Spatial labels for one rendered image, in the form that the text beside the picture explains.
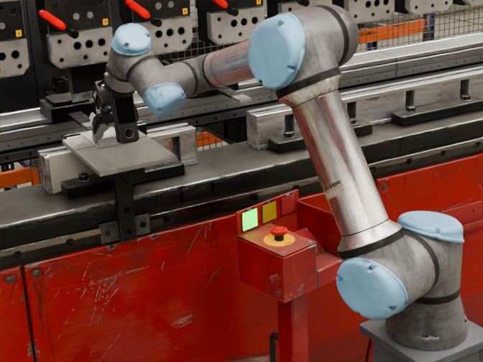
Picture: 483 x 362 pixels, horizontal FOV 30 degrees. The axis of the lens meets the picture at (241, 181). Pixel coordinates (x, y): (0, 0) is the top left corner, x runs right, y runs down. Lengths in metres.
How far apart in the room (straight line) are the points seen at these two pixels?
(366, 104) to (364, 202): 1.05
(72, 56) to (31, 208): 0.36
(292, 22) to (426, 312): 0.57
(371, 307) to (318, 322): 1.02
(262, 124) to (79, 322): 0.69
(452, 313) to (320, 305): 0.89
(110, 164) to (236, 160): 0.45
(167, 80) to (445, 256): 0.64
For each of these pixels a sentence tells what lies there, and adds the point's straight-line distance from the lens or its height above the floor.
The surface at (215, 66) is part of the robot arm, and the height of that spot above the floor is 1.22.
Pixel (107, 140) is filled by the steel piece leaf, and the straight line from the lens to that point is 2.08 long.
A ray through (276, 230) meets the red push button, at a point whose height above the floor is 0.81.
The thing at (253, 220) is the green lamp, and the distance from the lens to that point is 2.12.
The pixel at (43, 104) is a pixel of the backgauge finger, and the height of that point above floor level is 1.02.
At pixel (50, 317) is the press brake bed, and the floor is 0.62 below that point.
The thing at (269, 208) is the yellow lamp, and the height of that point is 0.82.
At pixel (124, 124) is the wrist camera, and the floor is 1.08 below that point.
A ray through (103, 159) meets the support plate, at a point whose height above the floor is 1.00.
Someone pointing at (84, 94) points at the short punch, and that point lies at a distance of 2.17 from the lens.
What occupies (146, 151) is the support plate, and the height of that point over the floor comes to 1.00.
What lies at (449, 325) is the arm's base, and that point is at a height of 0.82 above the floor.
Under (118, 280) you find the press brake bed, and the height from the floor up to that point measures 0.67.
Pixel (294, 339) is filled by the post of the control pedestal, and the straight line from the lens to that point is 2.21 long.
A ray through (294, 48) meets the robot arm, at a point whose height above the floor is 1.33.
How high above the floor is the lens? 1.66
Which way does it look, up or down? 21 degrees down
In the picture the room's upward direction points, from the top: 2 degrees counter-clockwise
